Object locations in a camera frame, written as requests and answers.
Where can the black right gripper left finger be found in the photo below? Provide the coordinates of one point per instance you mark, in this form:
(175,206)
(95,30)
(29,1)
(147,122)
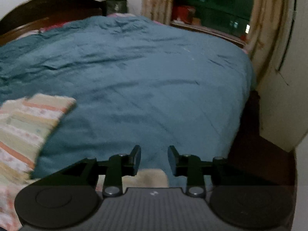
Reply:
(115,168)

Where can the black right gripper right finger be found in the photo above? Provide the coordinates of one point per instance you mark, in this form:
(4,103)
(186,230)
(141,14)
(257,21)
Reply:
(191,167)

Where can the patterned striped pajama garment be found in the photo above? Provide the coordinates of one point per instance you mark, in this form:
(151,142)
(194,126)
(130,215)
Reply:
(26,124)

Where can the teal blue bed blanket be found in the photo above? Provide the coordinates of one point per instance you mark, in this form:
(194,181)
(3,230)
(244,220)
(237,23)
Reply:
(136,82)

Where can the white cabinet door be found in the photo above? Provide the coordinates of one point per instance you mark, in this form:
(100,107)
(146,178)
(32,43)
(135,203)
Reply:
(283,90)

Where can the beige floral right curtain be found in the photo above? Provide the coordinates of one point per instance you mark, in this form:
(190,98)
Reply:
(265,24)

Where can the beige floral curtain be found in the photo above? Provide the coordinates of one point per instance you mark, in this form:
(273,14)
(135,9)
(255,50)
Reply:
(157,10)
(265,24)

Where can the red box on sill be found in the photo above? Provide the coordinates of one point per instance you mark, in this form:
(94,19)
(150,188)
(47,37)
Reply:
(184,14)

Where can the pink red pillow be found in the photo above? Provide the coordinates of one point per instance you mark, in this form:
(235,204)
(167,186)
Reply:
(42,30)

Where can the dark framed picture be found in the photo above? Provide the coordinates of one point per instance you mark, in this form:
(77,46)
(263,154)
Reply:
(116,6)

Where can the dark night window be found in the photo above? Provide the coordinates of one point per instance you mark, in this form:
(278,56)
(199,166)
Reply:
(228,16)

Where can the dark wooden headboard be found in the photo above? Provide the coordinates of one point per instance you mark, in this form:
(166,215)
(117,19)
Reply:
(37,14)

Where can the beige floral left curtain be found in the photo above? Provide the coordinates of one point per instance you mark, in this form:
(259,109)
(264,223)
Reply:
(157,10)

